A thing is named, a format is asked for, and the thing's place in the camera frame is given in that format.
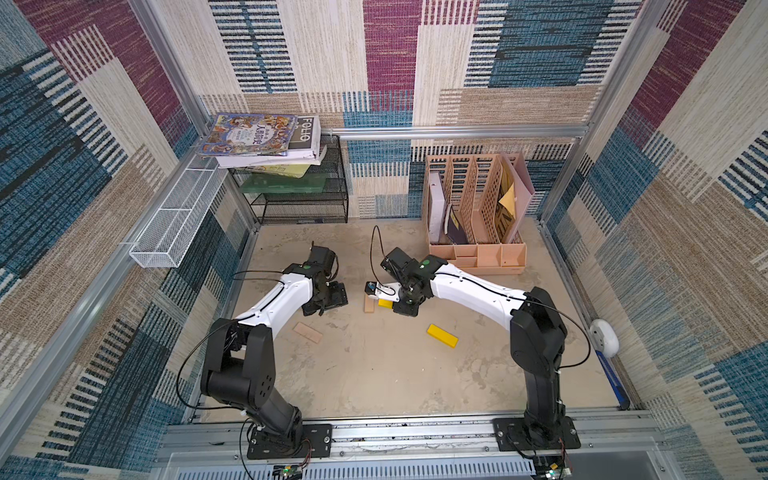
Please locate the white binder in organizer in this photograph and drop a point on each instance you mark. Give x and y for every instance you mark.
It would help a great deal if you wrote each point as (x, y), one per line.
(436, 207)

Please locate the white mesh wall basket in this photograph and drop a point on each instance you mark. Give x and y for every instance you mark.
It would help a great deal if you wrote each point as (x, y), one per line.
(166, 239)

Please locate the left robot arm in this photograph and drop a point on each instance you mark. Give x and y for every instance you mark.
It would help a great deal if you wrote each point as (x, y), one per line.
(239, 368)

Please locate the pink desk organizer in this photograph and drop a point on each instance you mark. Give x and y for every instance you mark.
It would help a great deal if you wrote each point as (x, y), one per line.
(472, 184)

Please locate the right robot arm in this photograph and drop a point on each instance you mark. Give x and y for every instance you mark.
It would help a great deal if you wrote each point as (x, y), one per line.
(536, 330)

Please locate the natural wood block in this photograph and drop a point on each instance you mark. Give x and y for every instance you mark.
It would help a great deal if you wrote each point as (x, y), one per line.
(308, 332)
(369, 304)

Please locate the white round device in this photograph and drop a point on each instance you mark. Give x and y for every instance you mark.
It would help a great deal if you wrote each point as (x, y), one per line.
(604, 338)

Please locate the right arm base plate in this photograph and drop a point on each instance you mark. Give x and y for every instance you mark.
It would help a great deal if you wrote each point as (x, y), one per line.
(520, 434)

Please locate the black wire shelf rack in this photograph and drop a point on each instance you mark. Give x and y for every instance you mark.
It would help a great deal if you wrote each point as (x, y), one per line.
(320, 196)

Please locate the colourful picture book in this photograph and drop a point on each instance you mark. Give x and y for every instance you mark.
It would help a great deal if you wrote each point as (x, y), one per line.
(257, 134)

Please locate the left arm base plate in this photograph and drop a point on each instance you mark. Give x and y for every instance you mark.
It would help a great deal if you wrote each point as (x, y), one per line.
(310, 442)

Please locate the black and white Folio book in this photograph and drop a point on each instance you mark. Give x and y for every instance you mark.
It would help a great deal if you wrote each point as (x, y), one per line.
(304, 148)

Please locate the green folder on shelf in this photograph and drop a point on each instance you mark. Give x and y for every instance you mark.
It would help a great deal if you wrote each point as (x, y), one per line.
(268, 184)

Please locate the dark notebook in organizer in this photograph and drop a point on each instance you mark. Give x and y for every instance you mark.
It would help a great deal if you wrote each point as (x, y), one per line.
(453, 229)

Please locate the yellow paper in organizer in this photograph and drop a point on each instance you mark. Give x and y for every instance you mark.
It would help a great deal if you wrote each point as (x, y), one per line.
(507, 203)

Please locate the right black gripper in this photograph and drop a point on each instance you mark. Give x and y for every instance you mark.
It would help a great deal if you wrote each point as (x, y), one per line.
(405, 300)

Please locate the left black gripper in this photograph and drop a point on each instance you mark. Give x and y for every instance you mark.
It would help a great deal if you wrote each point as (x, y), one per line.
(338, 298)

